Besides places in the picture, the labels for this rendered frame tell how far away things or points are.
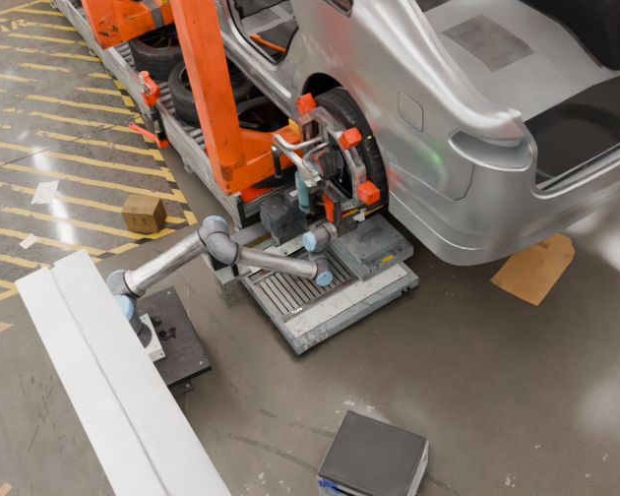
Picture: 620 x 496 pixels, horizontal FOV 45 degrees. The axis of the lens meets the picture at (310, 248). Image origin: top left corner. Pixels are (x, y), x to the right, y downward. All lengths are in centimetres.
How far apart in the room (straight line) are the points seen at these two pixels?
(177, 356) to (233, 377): 38
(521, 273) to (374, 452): 158
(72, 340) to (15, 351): 386
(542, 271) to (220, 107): 206
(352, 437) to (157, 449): 280
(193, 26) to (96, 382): 298
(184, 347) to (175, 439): 322
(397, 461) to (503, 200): 122
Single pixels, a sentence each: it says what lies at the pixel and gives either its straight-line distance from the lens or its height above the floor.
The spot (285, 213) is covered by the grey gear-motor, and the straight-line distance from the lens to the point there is 426.
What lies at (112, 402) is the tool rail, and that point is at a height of 282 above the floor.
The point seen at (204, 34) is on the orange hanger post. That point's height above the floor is 154.
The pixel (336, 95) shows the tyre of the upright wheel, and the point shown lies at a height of 117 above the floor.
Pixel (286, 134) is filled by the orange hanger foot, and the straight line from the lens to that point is 434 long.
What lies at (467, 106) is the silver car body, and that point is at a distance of 291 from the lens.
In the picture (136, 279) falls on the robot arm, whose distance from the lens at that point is 381.
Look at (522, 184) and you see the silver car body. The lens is 308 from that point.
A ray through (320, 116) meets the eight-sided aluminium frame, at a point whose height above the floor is 112.
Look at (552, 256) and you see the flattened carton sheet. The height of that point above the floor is 1.
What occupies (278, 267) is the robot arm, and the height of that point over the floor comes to 66.
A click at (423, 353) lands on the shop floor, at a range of 409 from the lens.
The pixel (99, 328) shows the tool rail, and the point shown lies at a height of 282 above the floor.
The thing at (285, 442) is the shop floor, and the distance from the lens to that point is 386.
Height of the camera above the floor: 340
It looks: 48 degrees down
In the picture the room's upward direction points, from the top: 8 degrees counter-clockwise
